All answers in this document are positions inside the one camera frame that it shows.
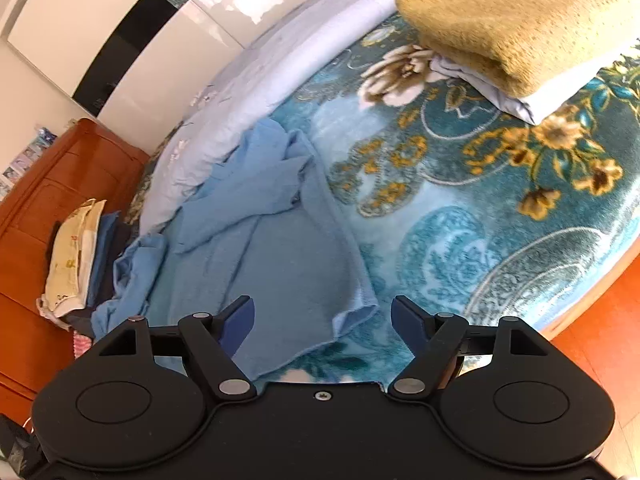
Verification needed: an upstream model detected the blue t-shirt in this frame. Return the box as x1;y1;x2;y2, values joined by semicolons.
148;119;378;379

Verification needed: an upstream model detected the light blue floral quilt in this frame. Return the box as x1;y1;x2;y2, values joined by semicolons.
139;0;396;233

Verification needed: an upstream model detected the crumpled blue garment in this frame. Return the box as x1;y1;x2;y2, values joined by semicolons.
91;233;167;340

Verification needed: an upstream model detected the orange wooden headboard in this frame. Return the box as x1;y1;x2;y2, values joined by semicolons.
0;118;149;424

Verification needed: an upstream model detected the teal floral bed blanket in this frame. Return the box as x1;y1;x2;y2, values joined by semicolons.
124;0;640;394

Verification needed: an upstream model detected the white glossy wardrobe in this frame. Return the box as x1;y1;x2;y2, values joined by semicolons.
1;0;307;152

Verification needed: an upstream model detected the folded white cloth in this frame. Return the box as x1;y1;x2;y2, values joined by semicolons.
430;38;639;126

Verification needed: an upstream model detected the dark blue folded garment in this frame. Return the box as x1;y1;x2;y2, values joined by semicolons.
62;211;132;339

